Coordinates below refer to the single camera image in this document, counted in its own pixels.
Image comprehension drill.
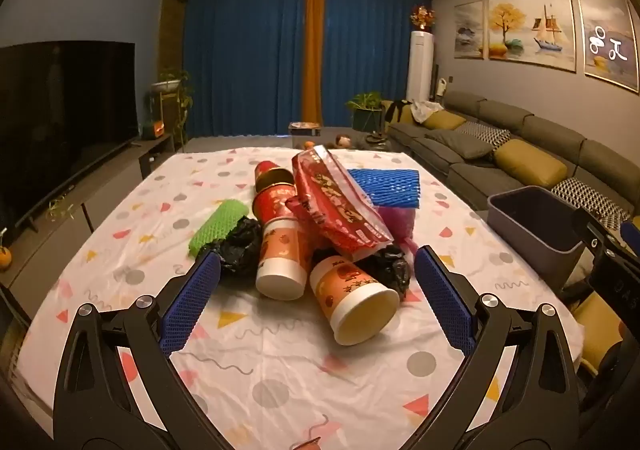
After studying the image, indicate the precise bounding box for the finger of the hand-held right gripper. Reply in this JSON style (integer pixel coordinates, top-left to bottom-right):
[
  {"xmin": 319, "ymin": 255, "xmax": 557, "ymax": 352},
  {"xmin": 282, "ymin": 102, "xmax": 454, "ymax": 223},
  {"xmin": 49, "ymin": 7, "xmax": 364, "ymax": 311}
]
[
  {"xmin": 572, "ymin": 207, "xmax": 620, "ymax": 257},
  {"xmin": 620, "ymin": 216, "xmax": 640, "ymax": 255}
]

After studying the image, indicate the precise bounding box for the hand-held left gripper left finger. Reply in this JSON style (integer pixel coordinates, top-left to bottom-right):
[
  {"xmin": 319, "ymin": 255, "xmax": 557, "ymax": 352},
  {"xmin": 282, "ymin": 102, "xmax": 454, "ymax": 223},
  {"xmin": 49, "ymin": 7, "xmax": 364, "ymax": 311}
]
[{"xmin": 52, "ymin": 250, "xmax": 223, "ymax": 450}]

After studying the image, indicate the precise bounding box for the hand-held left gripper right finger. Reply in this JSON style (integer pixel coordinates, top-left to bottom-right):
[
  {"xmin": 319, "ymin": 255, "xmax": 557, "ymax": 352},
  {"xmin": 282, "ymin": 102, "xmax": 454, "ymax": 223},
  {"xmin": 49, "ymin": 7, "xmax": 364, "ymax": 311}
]
[{"xmin": 413, "ymin": 245, "xmax": 584, "ymax": 450}]

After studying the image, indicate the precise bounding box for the black plastic bag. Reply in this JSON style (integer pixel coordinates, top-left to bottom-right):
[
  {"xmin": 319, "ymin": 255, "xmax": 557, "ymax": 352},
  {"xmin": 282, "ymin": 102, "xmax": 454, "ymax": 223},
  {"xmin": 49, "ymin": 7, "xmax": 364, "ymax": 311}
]
[
  {"xmin": 196, "ymin": 216, "xmax": 263, "ymax": 275},
  {"xmin": 312, "ymin": 242, "xmax": 412, "ymax": 303}
]

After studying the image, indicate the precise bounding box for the grey plastic bin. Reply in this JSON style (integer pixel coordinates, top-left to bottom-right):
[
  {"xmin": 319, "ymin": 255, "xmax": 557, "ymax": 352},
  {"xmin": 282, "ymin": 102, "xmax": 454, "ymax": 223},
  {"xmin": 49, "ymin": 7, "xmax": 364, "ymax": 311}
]
[{"xmin": 487, "ymin": 186, "xmax": 601, "ymax": 283}]

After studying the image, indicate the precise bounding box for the green foam net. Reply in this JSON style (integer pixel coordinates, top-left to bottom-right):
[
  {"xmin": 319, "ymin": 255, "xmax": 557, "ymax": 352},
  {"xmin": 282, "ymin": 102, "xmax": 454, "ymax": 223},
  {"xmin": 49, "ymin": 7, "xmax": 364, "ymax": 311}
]
[{"xmin": 189, "ymin": 199, "xmax": 249, "ymax": 261}]

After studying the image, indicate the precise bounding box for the pink plastic bag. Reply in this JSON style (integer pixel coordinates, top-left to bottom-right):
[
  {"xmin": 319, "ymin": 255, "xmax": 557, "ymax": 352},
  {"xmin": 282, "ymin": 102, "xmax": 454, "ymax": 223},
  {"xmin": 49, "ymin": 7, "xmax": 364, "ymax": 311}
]
[{"xmin": 375, "ymin": 205, "xmax": 422, "ymax": 257}]

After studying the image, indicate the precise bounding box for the apple print paper cup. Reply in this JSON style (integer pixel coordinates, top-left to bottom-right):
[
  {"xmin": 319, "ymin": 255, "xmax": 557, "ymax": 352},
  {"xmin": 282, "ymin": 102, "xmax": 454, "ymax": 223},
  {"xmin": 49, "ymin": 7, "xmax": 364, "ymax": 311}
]
[
  {"xmin": 256, "ymin": 217, "xmax": 313, "ymax": 301},
  {"xmin": 309, "ymin": 255, "xmax": 401, "ymax": 347}
]

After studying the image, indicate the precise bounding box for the red cylindrical can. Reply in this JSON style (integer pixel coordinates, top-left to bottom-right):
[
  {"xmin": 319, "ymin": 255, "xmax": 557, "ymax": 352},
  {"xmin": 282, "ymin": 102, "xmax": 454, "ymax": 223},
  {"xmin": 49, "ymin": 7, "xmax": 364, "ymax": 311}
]
[{"xmin": 251, "ymin": 160, "xmax": 302, "ymax": 225}]

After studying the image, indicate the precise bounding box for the blue foam net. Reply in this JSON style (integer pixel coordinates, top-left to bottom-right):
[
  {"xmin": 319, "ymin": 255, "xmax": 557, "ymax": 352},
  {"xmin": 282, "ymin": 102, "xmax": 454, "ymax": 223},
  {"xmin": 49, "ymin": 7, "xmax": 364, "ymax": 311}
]
[{"xmin": 346, "ymin": 168, "xmax": 421, "ymax": 209}]

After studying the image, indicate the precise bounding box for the red snack wrapper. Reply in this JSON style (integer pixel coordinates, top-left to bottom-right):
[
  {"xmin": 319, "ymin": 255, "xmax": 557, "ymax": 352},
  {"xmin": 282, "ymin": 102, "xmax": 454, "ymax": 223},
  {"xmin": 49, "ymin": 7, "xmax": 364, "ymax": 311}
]
[{"xmin": 286, "ymin": 145, "xmax": 394, "ymax": 261}]

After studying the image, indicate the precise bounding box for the black white patterned cushion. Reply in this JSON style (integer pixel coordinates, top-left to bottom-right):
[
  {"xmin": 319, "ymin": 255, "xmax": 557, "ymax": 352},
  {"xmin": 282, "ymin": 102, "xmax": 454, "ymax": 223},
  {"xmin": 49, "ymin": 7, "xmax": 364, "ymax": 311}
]
[
  {"xmin": 550, "ymin": 177, "xmax": 632, "ymax": 225},
  {"xmin": 457, "ymin": 121, "xmax": 512, "ymax": 148}
]

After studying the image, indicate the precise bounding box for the large yellow cushion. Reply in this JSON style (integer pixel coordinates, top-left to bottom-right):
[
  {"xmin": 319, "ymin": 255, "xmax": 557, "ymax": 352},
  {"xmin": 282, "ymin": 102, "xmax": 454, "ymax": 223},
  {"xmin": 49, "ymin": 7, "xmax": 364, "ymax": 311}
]
[{"xmin": 494, "ymin": 139, "xmax": 568, "ymax": 188}]

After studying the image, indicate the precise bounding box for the grey sofa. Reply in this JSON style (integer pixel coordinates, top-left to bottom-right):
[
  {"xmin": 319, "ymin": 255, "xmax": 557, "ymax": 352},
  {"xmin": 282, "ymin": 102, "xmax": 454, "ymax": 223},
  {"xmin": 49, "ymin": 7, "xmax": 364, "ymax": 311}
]
[{"xmin": 382, "ymin": 90, "xmax": 640, "ymax": 231}]

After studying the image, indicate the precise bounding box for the patterned white tablecloth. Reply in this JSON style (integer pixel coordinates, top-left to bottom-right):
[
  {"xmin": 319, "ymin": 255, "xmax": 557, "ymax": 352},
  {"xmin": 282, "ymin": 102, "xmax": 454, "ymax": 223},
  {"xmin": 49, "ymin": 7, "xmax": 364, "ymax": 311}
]
[{"xmin": 10, "ymin": 147, "xmax": 586, "ymax": 450}]

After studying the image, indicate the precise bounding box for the grey television stand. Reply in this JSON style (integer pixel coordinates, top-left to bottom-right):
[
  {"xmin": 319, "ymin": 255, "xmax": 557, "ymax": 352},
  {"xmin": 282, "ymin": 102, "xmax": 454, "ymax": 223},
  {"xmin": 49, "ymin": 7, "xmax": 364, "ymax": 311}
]
[{"xmin": 0, "ymin": 135, "xmax": 173, "ymax": 301}]

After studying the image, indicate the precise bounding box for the flat grey cushion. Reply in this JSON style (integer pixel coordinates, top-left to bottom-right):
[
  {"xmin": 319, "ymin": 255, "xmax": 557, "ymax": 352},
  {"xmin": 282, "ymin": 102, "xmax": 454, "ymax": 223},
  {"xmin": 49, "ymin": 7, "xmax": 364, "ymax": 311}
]
[{"xmin": 425, "ymin": 129, "xmax": 493, "ymax": 161}]

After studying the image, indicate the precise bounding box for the small green sprig plant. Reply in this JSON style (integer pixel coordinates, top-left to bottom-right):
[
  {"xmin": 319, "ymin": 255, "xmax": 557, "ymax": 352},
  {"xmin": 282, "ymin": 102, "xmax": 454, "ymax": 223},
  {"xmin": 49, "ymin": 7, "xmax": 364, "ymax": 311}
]
[{"xmin": 47, "ymin": 197, "xmax": 76, "ymax": 221}]

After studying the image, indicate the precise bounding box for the dark coffee table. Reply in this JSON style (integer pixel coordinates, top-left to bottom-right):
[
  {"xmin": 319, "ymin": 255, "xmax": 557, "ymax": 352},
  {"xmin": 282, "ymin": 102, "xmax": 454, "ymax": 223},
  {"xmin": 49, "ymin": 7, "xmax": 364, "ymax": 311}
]
[{"xmin": 287, "ymin": 127, "xmax": 396, "ymax": 153}]

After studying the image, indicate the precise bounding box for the small yellow cushion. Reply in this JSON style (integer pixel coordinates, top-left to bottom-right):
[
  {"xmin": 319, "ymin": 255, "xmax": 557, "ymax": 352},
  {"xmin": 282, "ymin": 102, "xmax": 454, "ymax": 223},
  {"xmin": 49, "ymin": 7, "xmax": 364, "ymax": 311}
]
[{"xmin": 417, "ymin": 110, "xmax": 467, "ymax": 131}]

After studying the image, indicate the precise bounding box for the purple abstract painting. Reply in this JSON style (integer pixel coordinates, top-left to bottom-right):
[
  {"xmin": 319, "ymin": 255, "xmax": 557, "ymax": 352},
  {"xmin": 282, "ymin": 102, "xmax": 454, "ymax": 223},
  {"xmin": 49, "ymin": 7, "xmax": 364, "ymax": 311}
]
[{"xmin": 576, "ymin": 0, "xmax": 640, "ymax": 94}]

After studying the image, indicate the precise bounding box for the white cloth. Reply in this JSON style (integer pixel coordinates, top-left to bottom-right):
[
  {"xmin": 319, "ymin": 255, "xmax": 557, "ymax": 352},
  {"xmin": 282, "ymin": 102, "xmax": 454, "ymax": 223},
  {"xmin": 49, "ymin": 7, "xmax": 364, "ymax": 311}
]
[{"xmin": 410, "ymin": 100, "xmax": 445, "ymax": 123}]

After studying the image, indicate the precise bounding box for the potted plant in dark pot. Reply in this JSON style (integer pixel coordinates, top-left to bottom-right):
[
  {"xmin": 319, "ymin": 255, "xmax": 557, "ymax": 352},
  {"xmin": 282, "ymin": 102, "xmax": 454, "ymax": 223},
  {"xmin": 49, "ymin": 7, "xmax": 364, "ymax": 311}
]
[{"xmin": 346, "ymin": 91, "xmax": 386, "ymax": 133}]

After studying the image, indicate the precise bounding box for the sailboat and tree painting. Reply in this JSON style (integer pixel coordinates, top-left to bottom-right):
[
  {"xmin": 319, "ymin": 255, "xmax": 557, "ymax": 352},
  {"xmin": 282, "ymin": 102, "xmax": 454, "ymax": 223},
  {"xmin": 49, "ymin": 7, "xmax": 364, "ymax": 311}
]
[{"xmin": 486, "ymin": 0, "xmax": 576, "ymax": 74}]

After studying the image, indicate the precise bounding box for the black television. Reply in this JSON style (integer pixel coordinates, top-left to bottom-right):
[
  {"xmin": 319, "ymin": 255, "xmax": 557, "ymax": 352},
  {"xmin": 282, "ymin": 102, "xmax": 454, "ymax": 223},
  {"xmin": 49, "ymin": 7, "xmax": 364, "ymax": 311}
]
[{"xmin": 0, "ymin": 42, "xmax": 140, "ymax": 235}]

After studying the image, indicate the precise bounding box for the trailing plant on stand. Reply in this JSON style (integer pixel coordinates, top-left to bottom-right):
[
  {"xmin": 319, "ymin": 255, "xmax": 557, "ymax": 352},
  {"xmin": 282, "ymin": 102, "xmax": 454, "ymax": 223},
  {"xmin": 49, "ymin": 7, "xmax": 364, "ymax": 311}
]
[{"xmin": 150, "ymin": 70, "xmax": 193, "ymax": 145}]

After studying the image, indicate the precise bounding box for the white standing air conditioner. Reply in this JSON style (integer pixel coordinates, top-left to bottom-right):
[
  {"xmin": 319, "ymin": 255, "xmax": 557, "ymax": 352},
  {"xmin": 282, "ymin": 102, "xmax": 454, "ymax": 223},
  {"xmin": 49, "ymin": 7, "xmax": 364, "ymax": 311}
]
[{"xmin": 406, "ymin": 31, "xmax": 435, "ymax": 103}]

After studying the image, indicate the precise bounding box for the small landscape painting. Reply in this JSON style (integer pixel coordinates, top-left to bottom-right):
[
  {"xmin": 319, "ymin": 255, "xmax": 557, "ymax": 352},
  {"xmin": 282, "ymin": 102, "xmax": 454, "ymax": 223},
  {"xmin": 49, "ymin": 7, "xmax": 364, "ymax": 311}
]
[{"xmin": 453, "ymin": 0, "xmax": 485, "ymax": 59}]

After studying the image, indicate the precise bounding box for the blue curtain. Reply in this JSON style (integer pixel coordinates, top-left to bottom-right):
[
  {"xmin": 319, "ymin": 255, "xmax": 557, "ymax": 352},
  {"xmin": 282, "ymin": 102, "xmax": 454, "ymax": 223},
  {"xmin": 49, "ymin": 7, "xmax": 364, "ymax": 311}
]
[
  {"xmin": 182, "ymin": 0, "xmax": 308, "ymax": 138},
  {"xmin": 322, "ymin": 0, "xmax": 435, "ymax": 128}
]

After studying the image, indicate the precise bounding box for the golden flower ornament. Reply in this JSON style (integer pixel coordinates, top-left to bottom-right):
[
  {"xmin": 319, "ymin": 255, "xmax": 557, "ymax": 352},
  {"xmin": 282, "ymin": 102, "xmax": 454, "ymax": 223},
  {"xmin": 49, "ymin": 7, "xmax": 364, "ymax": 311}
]
[{"xmin": 410, "ymin": 6, "xmax": 437, "ymax": 33}]

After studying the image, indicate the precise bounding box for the orange curtain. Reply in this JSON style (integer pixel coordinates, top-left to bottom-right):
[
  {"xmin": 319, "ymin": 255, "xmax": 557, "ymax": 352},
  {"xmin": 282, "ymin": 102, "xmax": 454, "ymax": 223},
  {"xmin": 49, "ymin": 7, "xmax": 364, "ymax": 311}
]
[{"xmin": 301, "ymin": 0, "xmax": 328, "ymax": 127}]

